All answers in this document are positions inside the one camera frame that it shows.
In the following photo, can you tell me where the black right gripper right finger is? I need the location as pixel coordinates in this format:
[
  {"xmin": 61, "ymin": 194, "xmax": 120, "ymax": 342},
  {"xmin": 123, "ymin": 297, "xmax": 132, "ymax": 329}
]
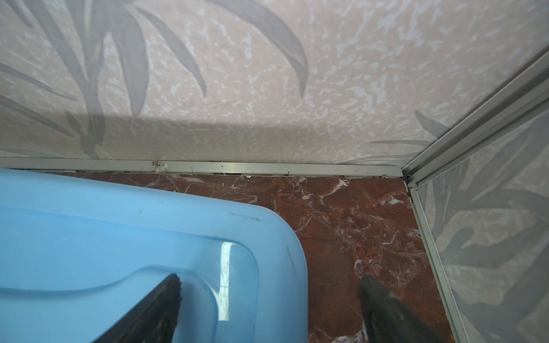
[{"xmin": 357, "ymin": 274, "xmax": 445, "ymax": 343}]

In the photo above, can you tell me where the blue plastic bin lid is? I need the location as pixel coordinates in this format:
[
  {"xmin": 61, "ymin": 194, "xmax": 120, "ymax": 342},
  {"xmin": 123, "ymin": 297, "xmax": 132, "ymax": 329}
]
[{"xmin": 1, "ymin": 169, "xmax": 308, "ymax": 342}]

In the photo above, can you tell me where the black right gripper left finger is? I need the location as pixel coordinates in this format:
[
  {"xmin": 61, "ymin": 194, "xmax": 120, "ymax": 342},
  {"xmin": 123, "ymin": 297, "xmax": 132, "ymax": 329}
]
[{"xmin": 94, "ymin": 274, "xmax": 182, "ymax": 343}]

